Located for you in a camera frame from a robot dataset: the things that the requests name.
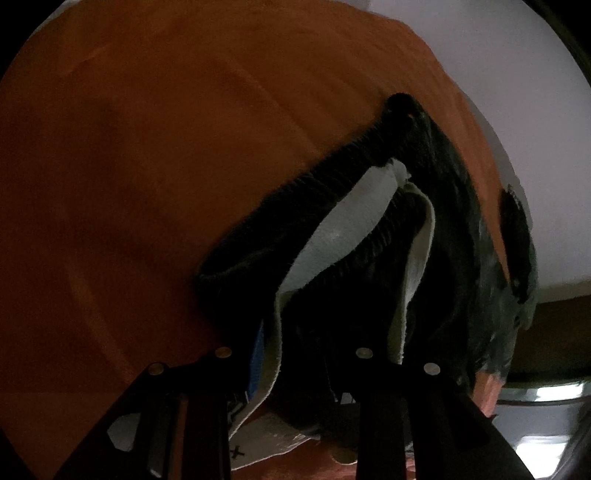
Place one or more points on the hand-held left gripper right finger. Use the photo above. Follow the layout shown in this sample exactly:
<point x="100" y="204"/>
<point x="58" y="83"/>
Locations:
<point x="369" y="392"/>

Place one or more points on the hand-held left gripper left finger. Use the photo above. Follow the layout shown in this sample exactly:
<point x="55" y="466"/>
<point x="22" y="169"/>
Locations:
<point x="256" y="369"/>

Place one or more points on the black garment with white lining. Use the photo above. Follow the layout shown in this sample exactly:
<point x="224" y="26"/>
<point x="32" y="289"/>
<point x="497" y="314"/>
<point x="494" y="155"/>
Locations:
<point x="323" y="198"/>

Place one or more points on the brown wooden wardrobe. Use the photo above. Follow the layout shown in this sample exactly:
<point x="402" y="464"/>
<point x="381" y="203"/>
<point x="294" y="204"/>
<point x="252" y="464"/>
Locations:
<point x="563" y="332"/>

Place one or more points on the grey folded garment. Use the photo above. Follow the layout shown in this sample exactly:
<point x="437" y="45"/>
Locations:
<point x="532" y="277"/>

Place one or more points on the orange fleece blanket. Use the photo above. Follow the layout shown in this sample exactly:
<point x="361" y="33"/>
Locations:
<point x="138" y="161"/>

